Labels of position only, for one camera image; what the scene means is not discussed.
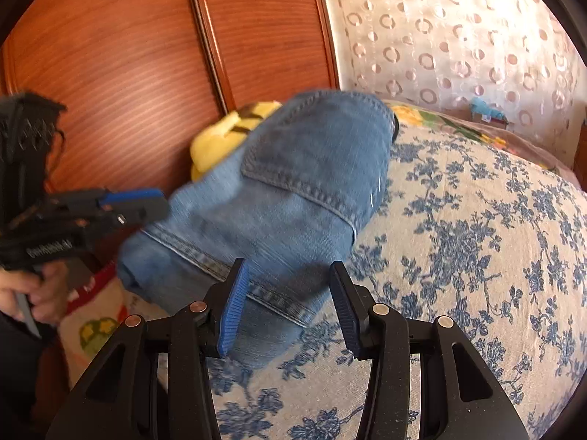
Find blue denim pants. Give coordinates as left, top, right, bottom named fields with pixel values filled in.
left=116, top=89, right=397, bottom=370

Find blue floral bed sheet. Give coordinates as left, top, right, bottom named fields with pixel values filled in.
left=206, top=121, right=587, bottom=440

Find person's left hand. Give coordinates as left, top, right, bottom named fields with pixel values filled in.
left=0, top=261, right=69, bottom=326

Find circle-patterned sheer curtain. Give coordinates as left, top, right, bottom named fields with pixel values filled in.
left=316, top=0, right=587, bottom=122

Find colourful flower blanket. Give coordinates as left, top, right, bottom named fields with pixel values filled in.
left=383, top=101, right=579, bottom=184

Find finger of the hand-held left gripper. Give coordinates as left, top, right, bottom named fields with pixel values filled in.
left=98, top=199, right=171, bottom=229
left=94, top=188, right=165, bottom=209

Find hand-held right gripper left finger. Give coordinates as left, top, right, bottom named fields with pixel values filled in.
left=46, top=258, right=252, bottom=440

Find yellow plush toy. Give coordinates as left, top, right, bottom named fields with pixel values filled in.
left=190, top=100, right=282, bottom=182

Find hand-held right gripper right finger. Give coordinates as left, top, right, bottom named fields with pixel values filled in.
left=329, top=261, right=533, bottom=440

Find wooden cabinet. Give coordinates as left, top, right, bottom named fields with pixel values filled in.
left=573, top=117, right=587, bottom=170

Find cardboard box with blue paper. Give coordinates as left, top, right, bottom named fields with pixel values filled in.
left=470, top=96, right=510, bottom=131

